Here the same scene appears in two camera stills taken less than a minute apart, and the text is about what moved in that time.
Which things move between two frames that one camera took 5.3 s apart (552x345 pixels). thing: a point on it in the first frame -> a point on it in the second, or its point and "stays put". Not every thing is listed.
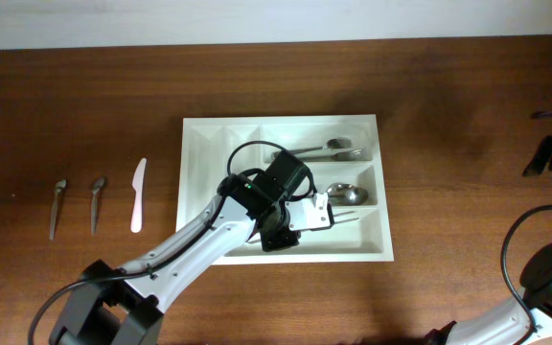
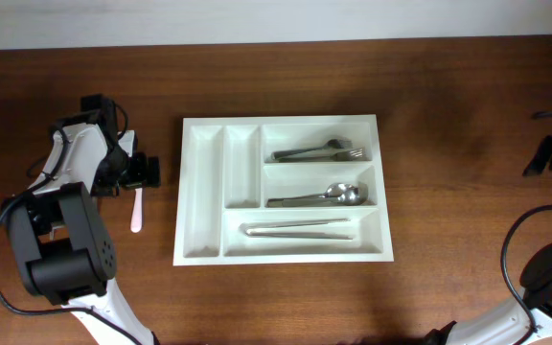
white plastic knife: (138, 185) stays put
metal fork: (336, 143) stays put
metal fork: (348, 155) stays put
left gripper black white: (288, 235) -> (141, 177)
